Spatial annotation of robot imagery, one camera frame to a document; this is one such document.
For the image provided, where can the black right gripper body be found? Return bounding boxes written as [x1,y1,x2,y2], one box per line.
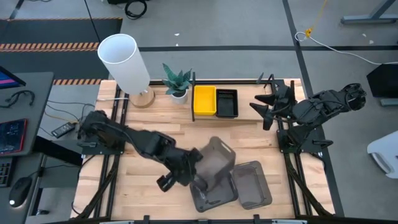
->
[262,83,301,131]

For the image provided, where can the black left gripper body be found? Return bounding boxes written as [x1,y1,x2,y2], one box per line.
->
[156,147,205,193]

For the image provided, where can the grey translucent plastic bin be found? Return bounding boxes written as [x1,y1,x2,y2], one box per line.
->
[193,136,237,191]
[231,160,274,210]
[188,172,240,213]

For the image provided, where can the black slotted plastic basket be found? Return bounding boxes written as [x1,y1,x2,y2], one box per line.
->
[215,88,239,119]

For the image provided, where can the yellow slotted plastic basket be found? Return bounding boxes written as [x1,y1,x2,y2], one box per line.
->
[193,85,218,117]

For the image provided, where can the white plant pot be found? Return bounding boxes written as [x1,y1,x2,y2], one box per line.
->
[170,88,189,106]

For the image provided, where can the round wooden lamp base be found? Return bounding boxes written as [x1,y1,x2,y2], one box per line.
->
[128,86,156,110]

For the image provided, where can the green leafy plant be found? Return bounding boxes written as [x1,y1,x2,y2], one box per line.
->
[161,62,193,96]

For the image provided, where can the black box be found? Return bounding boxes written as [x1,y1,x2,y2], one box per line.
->
[365,63,398,99]

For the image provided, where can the small grey block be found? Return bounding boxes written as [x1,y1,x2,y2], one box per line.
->
[379,97,398,108]

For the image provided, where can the white chair base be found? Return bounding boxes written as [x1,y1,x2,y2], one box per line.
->
[366,129,398,180]

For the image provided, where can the grey table leg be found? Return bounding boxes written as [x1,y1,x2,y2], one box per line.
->
[340,0,398,26]

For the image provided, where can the white cylindrical lamp shade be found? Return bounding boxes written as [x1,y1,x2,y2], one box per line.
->
[96,33,151,96]

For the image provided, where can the black remote control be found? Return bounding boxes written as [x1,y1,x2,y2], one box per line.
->
[50,121,78,139]

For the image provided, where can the black computer mouse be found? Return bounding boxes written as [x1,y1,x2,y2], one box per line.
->
[8,175,34,208]

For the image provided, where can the dark grey desk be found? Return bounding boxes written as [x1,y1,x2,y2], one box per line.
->
[0,71,56,224]

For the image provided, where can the black hazard-striped floor mat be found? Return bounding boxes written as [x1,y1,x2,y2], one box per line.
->
[0,17,124,86]

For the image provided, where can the red-edged dark tablet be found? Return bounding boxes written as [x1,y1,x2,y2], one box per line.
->
[0,118,29,156]

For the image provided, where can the black keyboard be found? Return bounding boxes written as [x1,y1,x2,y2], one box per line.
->
[0,156,14,189]

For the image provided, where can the black object on floor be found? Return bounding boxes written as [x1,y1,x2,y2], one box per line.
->
[107,0,150,5]

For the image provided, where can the computer monitor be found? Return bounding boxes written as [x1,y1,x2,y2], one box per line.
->
[0,65,27,91]

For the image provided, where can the black aluminium rail frame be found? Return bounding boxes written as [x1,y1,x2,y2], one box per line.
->
[70,73,338,224]

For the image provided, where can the black metal shelf frame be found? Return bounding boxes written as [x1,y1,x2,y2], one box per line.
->
[190,71,276,123]

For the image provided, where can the yellow strap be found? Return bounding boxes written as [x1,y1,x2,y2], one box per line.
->
[303,0,329,39]

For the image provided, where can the white floor cable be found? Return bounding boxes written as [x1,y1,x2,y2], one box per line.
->
[294,30,398,66]

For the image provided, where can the white lamp cable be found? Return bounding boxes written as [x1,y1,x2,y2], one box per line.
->
[96,96,131,102]

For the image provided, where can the coiled black cable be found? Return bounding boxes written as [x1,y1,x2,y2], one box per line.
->
[124,0,149,21]

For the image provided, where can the thin black floor cable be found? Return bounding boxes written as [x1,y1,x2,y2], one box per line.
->
[83,0,102,44]

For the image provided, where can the black headset cable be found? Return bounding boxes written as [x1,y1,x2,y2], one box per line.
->
[0,89,36,110]

